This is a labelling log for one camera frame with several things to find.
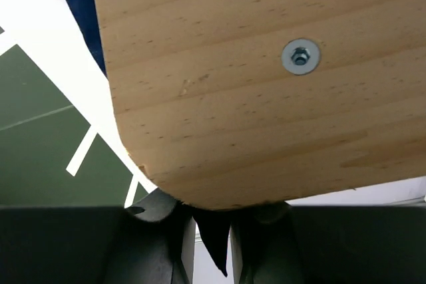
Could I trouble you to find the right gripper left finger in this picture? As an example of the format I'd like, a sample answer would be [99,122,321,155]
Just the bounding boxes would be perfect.
[1,191,195,283]

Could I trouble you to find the silver shelf screw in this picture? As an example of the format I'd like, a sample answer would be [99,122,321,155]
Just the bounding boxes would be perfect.
[281,39,321,76]

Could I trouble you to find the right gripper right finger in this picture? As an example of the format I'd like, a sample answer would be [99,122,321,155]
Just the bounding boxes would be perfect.
[231,204,425,283]

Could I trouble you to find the wooden two-tier shelf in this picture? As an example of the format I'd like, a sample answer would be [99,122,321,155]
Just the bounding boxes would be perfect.
[95,0,425,210]

